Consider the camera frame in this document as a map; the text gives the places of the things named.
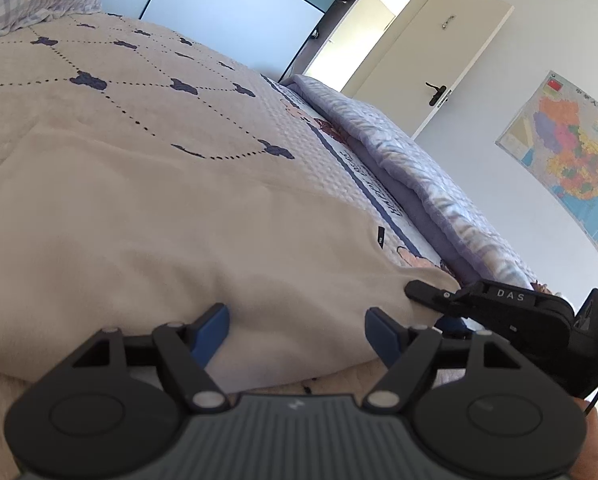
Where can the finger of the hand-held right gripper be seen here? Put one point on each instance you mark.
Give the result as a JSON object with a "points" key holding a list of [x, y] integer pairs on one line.
{"points": [[429, 294], [456, 324]]}

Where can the silver door hook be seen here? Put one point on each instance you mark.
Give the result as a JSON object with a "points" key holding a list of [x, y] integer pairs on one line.
{"points": [[447, 22]]}

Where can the cream door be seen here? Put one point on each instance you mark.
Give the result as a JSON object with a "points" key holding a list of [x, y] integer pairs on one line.
{"points": [[459, 45]]}

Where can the colourful wall map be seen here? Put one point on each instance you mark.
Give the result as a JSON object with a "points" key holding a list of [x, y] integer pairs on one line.
{"points": [[569, 160]]}

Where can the cream printed fleece blanket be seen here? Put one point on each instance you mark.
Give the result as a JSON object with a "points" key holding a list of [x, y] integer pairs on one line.
{"points": [[129, 95]]}

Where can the light purple folded quilt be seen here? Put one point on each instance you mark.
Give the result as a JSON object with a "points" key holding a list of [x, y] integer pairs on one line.
{"points": [[404, 160]]}

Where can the blue panel wardrobe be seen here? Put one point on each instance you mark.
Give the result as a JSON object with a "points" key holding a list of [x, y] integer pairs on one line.
{"points": [[219, 20]]}

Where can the cream garment with black tag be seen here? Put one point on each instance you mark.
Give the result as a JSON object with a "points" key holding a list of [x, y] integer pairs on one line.
{"points": [[179, 240]]}

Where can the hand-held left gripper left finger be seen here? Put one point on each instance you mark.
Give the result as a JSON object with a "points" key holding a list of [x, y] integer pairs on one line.
{"points": [[210, 332]]}

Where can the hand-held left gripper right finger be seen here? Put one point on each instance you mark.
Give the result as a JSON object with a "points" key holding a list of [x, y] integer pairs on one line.
{"points": [[385, 335]]}

